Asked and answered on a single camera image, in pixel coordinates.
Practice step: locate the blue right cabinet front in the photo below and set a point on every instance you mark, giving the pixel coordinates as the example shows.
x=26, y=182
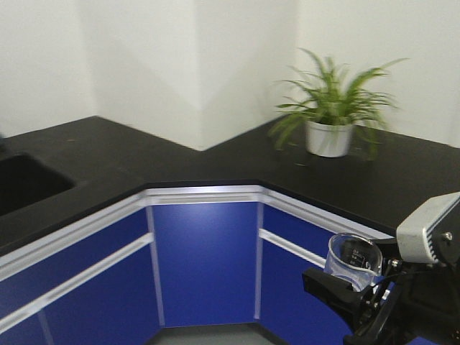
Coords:
x=286, y=310

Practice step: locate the blue left cabinet front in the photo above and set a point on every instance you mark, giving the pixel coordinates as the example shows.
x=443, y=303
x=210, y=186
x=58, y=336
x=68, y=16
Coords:
x=90, y=283

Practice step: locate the blue corner cabinet panel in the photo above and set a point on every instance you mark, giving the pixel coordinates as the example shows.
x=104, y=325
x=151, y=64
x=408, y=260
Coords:
x=206, y=258

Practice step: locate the clear glass beaker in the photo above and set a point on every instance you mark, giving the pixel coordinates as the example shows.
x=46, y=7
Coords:
x=354, y=259

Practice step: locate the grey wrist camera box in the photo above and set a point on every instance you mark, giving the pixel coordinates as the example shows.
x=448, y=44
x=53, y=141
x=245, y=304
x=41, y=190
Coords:
x=430, y=234

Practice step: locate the blue cabinet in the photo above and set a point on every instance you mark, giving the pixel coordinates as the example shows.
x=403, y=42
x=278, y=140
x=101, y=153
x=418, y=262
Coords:
x=90, y=283
x=286, y=310

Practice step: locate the green potted spider plant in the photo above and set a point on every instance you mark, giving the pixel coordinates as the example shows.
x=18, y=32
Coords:
x=333, y=108

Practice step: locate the black lab sink basin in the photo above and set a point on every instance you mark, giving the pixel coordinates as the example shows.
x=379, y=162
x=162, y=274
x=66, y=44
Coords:
x=25, y=181

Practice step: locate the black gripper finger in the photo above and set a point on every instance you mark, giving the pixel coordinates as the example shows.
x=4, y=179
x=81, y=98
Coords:
x=337, y=294
x=388, y=248

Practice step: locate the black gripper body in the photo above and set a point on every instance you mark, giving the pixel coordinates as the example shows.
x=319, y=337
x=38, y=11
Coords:
x=421, y=304

